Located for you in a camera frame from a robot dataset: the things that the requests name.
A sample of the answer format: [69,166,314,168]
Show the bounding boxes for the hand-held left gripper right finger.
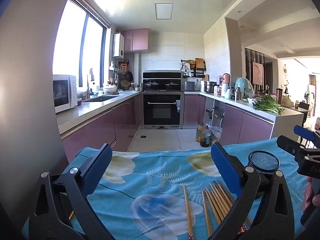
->
[207,142,295,240]

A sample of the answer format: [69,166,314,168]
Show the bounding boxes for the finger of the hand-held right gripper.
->
[277,135,320,161]
[293,124,320,148]

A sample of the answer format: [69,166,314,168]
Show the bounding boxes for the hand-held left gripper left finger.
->
[29,144,113,240]

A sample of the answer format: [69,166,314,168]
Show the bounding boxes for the black mesh utensil holder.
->
[248,151,280,175]

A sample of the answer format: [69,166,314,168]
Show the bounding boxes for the bunch of wooden chopsticks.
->
[201,181,252,240]

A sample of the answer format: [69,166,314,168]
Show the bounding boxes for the wooden chopstick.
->
[183,185,194,240]

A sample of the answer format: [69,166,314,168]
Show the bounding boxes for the person's right hand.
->
[301,176,320,212]

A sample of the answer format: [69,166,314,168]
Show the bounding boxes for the clear plastic bag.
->
[209,126,223,142]

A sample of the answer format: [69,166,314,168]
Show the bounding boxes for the cooking oil bottle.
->
[200,126,212,147]
[196,123,204,143]

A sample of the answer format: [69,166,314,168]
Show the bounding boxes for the pink kitchen base cabinet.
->
[184,91,304,147]
[56,91,140,163]

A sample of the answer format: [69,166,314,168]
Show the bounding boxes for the leafy green vegetables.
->
[252,94,285,115]

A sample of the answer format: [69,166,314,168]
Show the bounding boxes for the blue floral tablecloth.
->
[21,136,315,240]

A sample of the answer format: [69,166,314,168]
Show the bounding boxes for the kitchen sink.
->
[84,94,120,103]

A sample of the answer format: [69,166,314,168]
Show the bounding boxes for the mint green covered appliance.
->
[235,77,255,98]

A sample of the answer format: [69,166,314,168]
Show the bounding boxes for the white clay pot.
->
[103,84,118,95]

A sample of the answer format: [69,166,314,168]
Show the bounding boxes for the steel stock pot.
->
[204,81,217,93]

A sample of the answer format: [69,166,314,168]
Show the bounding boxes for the steel faucet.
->
[86,74,92,100]

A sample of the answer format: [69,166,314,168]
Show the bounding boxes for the black integrated stove oven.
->
[139,70,185,130]

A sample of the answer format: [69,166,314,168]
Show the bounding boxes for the white microwave oven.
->
[52,74,78,113]

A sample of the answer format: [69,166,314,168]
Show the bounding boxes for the pot with glass lid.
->
[165,80,180,91]
[144,80,159,91]

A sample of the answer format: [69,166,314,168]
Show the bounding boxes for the grey refrigerator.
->
[0,0,83,230]

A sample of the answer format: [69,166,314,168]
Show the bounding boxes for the white water heater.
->
[113,33,125,57]

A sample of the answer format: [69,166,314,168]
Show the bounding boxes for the kitchen window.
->
[52,0,111,90]

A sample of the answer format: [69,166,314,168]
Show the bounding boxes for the ceiling light panel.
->
[154,3,174,20]

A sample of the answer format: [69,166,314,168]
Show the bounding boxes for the pink wall picture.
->
[252,62,263,85]

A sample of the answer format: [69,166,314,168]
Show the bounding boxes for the black wall rack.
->
[180,58,207,78]

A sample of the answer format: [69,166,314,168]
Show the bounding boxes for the pink wall cabinet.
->
[121,29,150,53]

